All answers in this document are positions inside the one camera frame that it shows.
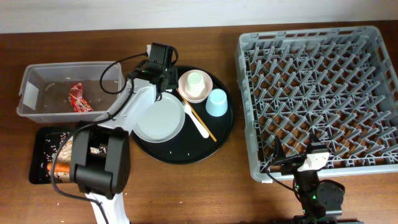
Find pink bowl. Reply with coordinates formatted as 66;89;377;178
178;70;213;103

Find red snack wrapper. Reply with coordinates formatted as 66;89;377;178
68;83;93;113

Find grey dishwasher rack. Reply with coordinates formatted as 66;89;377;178
235;26;397;183

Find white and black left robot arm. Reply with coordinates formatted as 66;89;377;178
70;43;178;223

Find orange carrot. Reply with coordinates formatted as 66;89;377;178
47;162;70;174

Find wooden chopstick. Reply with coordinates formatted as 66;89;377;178
177;90;217;142

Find rice and peanut shell waste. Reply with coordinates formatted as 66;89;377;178
44;137;106;183

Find grey round plate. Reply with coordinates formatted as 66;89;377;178
133;92;185;143

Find round black tray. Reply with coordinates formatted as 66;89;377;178
131;72;234;165

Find clear plastic bin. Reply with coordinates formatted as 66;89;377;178
16;61;118;123

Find black rectangular tray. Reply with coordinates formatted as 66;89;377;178
29;126;74;184

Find cream plastic cup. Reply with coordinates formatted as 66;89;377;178
185;72;205;97

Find light blue plastic cup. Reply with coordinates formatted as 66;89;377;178
205;88;228;117

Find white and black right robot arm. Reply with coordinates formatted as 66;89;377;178
269;133;345;224

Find white plastic fork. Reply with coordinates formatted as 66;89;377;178
182;101;210;138

